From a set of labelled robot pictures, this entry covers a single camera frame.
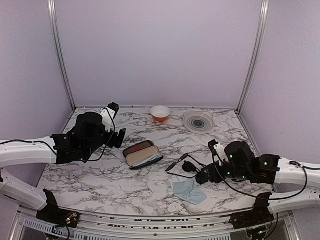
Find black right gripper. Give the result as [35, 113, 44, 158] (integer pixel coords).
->
[201, 160, 251, 184]

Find black sunglasses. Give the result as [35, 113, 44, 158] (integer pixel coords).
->
[165, 153, 209, 185]

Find black glasses case beige lining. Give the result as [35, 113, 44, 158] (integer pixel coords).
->
[126, 146, 163, 170]

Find light blue cleaning cloth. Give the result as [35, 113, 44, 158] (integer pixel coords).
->
[131, 154, 164, 169]
[172, 179, 207, 206]

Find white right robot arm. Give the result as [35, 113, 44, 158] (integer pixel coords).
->
[204, 140, 320, 224]

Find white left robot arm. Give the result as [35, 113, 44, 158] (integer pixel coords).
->
[0, 109, 126, 223]

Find orange bowl with white inside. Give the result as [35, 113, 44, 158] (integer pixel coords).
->
[150, 105, 171, 122]

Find white plate with blue spiral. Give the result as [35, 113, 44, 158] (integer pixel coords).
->
[182, 111, 215, 135]

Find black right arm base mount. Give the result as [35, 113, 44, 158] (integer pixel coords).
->
[229, 192, 275, 230]

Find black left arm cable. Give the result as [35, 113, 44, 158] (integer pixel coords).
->
[0, 109, 117, 163]

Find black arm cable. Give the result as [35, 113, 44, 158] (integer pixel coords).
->
[0, 109, 117, 163]
[212, 149, 310, 201]

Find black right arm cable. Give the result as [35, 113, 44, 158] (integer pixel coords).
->
[212, 149, 310, 201]

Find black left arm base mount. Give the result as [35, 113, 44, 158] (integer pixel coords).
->
[36, 189, 80, 228]

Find aluminium front frame rail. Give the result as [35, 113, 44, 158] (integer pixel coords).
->
[9, 206, 301, 240]

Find aluminium frame post left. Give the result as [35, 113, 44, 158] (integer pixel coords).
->
[47, 0, 76, 112]

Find aluminium frame post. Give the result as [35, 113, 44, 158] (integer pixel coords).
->
[236, 0, 270, 115]
[47, 0, 76, 112]

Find aluminium frame post right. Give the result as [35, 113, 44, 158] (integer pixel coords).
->
[236, 0, 270, 115]

